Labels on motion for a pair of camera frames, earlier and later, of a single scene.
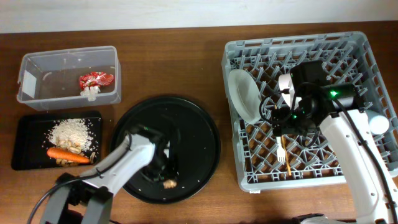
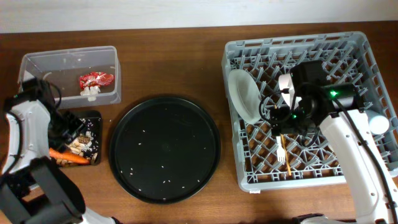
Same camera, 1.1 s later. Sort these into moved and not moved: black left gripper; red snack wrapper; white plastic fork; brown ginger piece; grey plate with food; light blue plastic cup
Moved: black left gripper; brown ginger piece
Not moved: light blue plastic cup; red snack wrapper; white plastic fork; grey plate with food
